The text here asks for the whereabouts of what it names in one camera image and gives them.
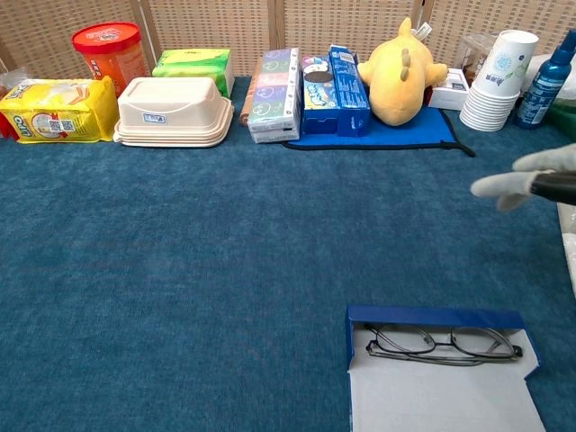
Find black eyeglasses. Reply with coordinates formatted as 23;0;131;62
364;323;524;366

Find tall blue carton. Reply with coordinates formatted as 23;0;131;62
328;43;372;138

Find blue carpet table cover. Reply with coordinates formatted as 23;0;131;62
0;74;576;432

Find rattan folding screen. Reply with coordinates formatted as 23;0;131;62
0;0;576;80

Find green tissue pack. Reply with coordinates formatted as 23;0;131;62
151;48;236;99

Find brown paper roll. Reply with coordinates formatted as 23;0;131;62
238;56;265;127

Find beige lunch box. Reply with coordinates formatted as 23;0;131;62
112;76;235;149

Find yellow biscuit package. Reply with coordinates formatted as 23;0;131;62
0;75;119;144

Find grey blue pouch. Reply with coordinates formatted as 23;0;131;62
345;304;548;432

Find blue sandwich cookie box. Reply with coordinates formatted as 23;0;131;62
300;55;339;135

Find yellow plush toy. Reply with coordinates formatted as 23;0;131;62
356;16;449;127

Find small white box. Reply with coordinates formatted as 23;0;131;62
427;67;472;112

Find blue fabric pouch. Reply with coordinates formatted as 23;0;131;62
282;106;476;158

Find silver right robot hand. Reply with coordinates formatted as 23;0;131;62
470;143;576;212

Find orange canister red lid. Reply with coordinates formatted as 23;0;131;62
71;22;149;98

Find pastel tissue multipack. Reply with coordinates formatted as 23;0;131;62
247;47;302;144

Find blue spray bottle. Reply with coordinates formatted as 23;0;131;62
514;29;576;131

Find white paper cup stack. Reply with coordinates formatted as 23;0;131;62
459;29;540;132

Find brown snacks clear package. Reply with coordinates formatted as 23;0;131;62
456;33;500;86

